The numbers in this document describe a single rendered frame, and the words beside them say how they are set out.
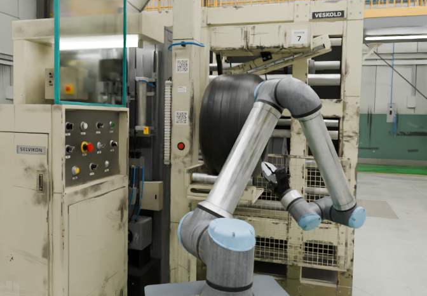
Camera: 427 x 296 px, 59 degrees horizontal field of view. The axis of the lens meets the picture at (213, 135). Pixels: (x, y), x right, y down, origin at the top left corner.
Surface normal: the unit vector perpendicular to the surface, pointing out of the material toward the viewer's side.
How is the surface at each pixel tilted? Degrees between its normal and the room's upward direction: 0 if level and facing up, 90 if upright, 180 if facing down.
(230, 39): 90
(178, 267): 90
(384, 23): 90
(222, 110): 74
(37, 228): 90
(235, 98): 61
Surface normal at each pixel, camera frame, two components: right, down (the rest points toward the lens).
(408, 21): -0.28, 0.04
